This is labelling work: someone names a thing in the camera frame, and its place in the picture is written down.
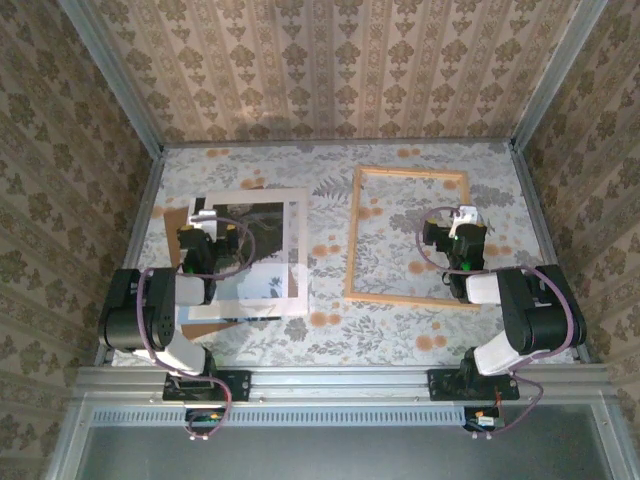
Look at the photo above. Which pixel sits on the photo with dark foliage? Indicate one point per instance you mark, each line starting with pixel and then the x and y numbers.
pixel 260 225

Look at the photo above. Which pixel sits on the aluminium table side rail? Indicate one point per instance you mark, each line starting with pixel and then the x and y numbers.
pixel 146 197
pixel 539 225

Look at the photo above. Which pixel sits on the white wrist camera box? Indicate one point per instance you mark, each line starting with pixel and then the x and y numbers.
pixel 202 216
pixel 470 214

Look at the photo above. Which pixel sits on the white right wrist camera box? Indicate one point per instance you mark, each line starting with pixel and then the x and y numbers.
pixel 470 214

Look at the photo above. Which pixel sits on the aluminium mounting rail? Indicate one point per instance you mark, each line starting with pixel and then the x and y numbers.
pixel 340 382

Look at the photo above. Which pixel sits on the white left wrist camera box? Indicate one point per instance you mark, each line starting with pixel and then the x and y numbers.
pixel 202 216

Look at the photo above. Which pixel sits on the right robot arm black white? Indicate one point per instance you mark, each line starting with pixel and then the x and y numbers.
pixel 540 310

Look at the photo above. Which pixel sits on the brown backing board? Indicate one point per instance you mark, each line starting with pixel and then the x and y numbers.
pixel 172 235

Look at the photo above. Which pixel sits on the small circuit board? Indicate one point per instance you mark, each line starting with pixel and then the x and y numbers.
pixel 482 420
pixel 205 417

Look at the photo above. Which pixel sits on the aluminium corner post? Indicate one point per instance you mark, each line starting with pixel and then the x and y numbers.
pixel 556 75
pixel 114 80

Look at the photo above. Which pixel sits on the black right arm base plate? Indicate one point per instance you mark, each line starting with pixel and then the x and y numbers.
pixel 445 385

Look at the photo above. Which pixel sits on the white picture mat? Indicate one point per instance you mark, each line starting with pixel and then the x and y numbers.
pixel 297 225

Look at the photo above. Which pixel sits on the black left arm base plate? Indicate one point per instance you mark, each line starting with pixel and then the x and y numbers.
pixel 235 385

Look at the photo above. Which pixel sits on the aluminium table end rail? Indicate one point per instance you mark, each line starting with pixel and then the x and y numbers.
pixel 350 142

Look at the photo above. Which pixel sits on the light wooden picture frame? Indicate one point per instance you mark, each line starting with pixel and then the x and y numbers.
pixel 356 225

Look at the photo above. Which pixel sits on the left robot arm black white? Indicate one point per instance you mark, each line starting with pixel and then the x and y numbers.
pixel 135 310

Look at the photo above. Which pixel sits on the grey metal panel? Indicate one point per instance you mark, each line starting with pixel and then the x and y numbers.
pixel 340 452

